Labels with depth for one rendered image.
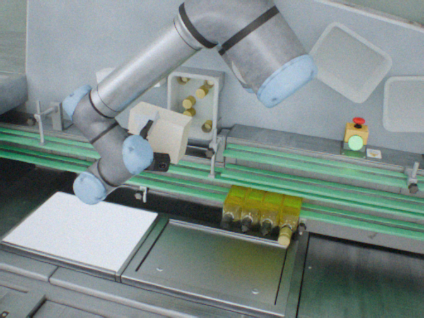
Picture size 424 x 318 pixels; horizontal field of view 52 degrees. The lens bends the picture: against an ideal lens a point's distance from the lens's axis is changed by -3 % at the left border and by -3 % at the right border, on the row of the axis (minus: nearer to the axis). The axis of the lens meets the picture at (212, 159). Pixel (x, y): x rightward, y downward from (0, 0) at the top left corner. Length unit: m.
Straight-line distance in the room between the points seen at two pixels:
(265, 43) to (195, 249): 0.82
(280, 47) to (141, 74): 0.27
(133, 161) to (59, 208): 0.73
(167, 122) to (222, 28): 0.52
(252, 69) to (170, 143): 0.55
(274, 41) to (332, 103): 0.78
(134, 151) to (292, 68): 0.37
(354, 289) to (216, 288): 0.42
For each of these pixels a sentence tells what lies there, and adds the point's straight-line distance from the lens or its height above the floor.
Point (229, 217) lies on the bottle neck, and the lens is 1.31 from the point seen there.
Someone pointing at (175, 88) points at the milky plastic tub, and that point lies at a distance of 1.54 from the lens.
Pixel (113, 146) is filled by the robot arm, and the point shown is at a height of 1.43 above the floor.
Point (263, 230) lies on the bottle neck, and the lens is 1.30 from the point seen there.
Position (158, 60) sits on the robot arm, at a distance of 0.83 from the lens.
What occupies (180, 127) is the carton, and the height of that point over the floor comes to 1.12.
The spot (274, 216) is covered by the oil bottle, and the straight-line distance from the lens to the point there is 1.32.
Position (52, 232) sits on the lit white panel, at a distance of 1.51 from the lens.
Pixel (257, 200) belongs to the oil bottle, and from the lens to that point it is 1.37.
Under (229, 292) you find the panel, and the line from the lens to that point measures 1.27.
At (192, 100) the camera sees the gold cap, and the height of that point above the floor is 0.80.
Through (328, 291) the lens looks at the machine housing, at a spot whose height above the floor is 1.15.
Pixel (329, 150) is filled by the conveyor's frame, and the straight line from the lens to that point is 1.46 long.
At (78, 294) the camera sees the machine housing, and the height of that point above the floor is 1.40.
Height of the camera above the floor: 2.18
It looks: 60 degrees down
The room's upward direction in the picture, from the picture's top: 147 degrees counter-clockwise
